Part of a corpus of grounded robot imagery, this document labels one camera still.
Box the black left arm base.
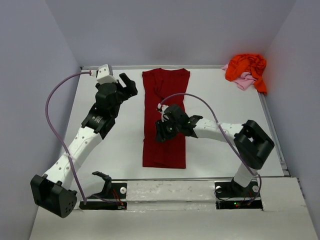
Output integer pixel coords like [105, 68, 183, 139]
[78, 181, 128, 211]

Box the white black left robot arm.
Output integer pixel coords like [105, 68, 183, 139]
[30, 70, 138, 218]

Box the orange t-shirt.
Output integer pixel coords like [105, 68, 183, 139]
[227, 53, 268, 95]

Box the dark red t-shirt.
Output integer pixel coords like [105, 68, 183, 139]
[141, 68, 191, 169]

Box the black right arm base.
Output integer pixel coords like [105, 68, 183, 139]
[213, 181, 263, 210]

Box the pink t-shirt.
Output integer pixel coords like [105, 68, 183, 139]
[221, 63, 257, 91]

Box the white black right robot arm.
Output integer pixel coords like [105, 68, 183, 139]
[155, 103, 275, 196]

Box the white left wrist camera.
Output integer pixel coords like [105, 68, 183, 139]
[96, 64, 118, 85]

